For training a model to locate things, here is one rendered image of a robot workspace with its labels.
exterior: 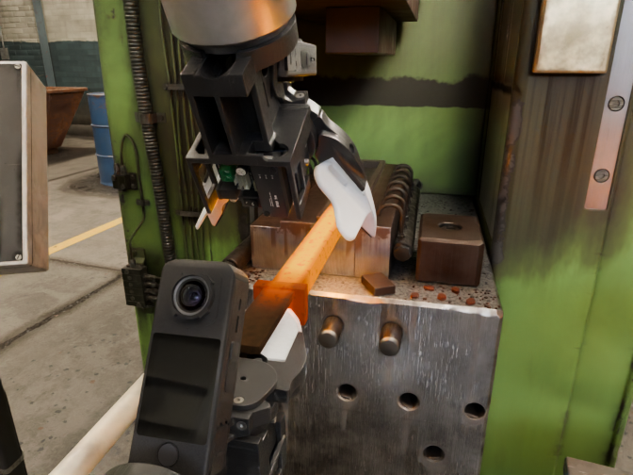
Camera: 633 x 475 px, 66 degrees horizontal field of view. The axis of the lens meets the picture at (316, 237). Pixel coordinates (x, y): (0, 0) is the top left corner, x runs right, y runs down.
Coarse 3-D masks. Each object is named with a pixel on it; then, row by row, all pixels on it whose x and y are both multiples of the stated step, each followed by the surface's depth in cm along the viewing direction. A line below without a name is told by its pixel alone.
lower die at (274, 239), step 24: (384, 168) 100; (312, 192) 83; (264, 216) 73; (288, 216) 70; (312, 216) 70; (384, 216) 70; (264, 240) 70; (288, 240) 69; (360, 240) 67; (384, 240) 66; (264, 264) 71; (336, 264) 69; (360, 264) 68; (384, 264) 67
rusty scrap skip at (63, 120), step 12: (48, 96) 599; (60, 96) 616; (72, 96) 634; (48, 108) 607; (60, 108) 626; (72, 108) 644; (48, 120) 615; (60, 120) 635; (72, 120) 653; (48, 132) 626; (60, 132) 645; (48, 144) 636; (60, 144) 656
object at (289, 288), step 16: (320, 224) 60; (304, 240) 55; (320, 240) 55; (336, 240) 60; (304, 256) 50; (320, 256) 51; (288, 272) 46; (304, 272) 46; (256, 288) 42; (272, 288) 42; (288, 288) 42; (304, 288) 41; (256, 304) 39; (272, 304) 39; (288, 304) 40; (304, 304) 42; (256, 320) 37; (272, 320) 37; (304, 320) 42; (256, 336) 34; (240, 352) 34; (256, 352) 33
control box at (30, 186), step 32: (0, 64) 65; (0, 96) 65; (32, 96) 67; (0, 128) 64; (32, 128) 67; (0, 160) 63; (32, 160) 66; (0, 192) 62; (32, 192) 65; (0, 224) 62; (32, 224) 64; (0, 256) 61; (32, 256) 63
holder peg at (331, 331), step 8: (328, 320) 63; (336, 320) 64; (328, 328) 62; (336, 328) 62; (320, 336) 61; (328, 336) 61; (336, 336) 61; (320, 344) 62; (328, 344) 62; (336, 344) 61
